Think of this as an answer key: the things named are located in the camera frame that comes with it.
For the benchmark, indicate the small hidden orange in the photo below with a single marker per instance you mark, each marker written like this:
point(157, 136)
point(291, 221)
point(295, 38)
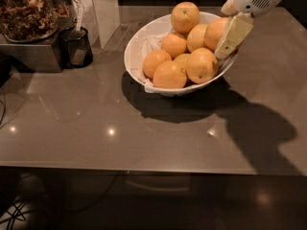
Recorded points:
point(182, 59)

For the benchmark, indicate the front right orange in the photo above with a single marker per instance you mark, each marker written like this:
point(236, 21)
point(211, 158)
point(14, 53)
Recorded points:
point(202, 66)

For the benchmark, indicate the black mesh cup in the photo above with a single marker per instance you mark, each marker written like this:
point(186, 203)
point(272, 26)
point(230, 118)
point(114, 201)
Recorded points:
point(75, 47)

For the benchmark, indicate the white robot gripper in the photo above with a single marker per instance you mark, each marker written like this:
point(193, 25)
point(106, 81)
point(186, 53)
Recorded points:
point(241, 24)

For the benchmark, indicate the white sachet in cup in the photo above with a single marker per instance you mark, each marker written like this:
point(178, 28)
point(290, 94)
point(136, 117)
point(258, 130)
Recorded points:
point(79, 15)

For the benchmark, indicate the white cloth in bowl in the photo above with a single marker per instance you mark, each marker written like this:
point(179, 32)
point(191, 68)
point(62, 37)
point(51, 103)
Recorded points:
point(143, 44)

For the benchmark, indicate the left orange in bowl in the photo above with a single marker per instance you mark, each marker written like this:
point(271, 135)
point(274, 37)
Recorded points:
point(152, 60)

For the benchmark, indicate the top orange in bowl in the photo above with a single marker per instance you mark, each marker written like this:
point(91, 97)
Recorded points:
point(184, 17)

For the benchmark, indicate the steel box stand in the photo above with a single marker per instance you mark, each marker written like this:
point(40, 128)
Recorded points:
point(43, 56)

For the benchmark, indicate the orange in bowl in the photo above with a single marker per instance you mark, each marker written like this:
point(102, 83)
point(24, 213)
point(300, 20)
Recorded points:
point(175, 44)
point(184, 17)
point(152, 60)

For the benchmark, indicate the large orange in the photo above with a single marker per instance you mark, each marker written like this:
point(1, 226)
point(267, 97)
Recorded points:
point(214, 32)

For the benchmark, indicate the middle pale orange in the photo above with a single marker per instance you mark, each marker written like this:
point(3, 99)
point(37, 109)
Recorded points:
point(195, 39)

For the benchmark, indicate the front left orange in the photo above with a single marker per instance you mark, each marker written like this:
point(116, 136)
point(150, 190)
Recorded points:
point(170, 75)

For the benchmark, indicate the centre orange in bowl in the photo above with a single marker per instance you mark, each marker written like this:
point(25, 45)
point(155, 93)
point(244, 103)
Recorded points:
point(175, 44)

